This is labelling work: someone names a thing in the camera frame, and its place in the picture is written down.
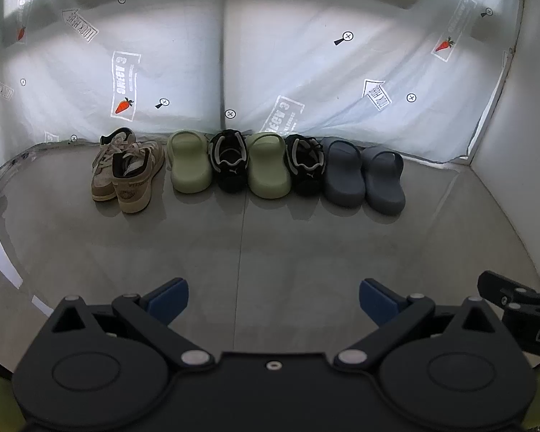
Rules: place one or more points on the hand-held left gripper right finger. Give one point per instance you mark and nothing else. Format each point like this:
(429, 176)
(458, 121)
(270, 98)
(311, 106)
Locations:
(378, 299)

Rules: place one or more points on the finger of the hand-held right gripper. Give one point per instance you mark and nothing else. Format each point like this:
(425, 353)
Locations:
(495, 284)

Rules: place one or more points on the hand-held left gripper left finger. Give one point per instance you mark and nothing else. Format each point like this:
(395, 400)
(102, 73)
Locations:
(168, 299)

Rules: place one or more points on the grey slide sandal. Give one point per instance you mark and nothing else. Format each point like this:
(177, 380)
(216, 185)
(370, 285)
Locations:
(387, 193)
(344, 184)

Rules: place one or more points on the beige sneaker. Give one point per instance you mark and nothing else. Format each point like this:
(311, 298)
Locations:
(102, 180)
(132, 193)

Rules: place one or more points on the light green slide sandal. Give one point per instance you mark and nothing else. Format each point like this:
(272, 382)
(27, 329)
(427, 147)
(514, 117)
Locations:
(270, 180)
(189, 171)

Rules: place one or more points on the black sneaker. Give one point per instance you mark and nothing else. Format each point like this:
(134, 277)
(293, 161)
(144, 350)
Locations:
(229, 175)
(307, 180)

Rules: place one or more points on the white printed curtain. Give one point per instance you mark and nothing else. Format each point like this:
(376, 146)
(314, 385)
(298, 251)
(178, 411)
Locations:
(297, 45)

